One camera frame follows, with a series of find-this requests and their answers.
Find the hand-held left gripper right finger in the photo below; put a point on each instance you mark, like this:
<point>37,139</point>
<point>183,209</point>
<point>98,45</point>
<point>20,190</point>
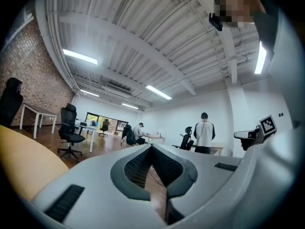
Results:
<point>202,175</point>

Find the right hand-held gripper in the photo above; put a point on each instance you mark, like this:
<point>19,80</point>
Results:
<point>268,126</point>

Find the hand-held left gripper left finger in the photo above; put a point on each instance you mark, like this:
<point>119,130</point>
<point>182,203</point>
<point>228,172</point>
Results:
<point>95,187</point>

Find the large round wooden table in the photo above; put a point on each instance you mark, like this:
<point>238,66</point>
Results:
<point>23,156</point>

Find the white table with wooden top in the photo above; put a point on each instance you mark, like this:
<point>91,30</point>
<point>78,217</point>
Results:
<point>218,148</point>
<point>155,137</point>

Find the white computer desk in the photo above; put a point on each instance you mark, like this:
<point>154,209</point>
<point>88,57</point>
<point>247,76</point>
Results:
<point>88,127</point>

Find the black jacket-draped office chair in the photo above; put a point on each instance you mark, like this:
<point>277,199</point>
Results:
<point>128,133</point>

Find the wide window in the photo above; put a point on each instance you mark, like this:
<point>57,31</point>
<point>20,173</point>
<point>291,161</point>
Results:
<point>114,123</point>

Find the black headrest office chair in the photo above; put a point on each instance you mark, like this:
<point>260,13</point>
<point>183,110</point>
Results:
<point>68,120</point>

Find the long ceiling light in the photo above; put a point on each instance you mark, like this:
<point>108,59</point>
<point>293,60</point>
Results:
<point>79,56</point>
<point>129,106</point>
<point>89,93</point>
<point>158,92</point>

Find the white table with brown top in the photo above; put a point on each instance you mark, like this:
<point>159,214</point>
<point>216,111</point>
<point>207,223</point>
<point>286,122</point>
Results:
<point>38,108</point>

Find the ceiling air conditioner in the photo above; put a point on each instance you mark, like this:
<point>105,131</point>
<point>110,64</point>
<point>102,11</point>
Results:
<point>118,90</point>

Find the person's black clothing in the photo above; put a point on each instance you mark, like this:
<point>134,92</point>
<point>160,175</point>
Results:
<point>267,30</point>

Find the black covered chair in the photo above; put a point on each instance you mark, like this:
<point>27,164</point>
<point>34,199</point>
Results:
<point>10,99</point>

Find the person's head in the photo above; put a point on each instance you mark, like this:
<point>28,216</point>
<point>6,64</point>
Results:
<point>238,3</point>

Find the black head-worn camera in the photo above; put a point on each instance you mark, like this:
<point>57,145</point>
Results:
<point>215,21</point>

